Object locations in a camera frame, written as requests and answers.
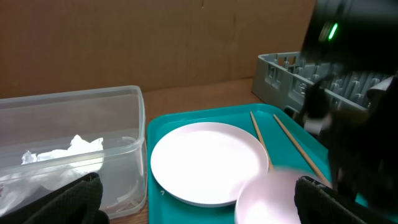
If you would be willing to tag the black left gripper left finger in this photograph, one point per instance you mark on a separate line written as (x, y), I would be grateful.
(75, 203)

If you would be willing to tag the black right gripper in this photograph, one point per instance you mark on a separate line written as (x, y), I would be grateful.
(362, 145)

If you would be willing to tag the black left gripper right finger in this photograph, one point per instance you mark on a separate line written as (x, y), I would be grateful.
(319, 204)

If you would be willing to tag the wooden chopstick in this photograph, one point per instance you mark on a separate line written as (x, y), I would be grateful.
(261, 140)
(309, 161)

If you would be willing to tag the pink bowl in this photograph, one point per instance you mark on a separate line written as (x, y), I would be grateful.
(268, 198)

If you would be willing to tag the white tissue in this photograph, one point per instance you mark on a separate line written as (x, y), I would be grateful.
(15, 188)

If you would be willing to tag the white round plate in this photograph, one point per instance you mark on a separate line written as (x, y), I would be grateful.
(206, 164)

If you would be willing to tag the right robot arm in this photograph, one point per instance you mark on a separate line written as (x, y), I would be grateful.
(358, 36)

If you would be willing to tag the grey dishwasher rack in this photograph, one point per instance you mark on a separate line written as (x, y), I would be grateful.
(281, 80)

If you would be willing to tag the clear plastic bin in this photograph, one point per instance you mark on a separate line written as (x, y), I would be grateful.
(44, 123)

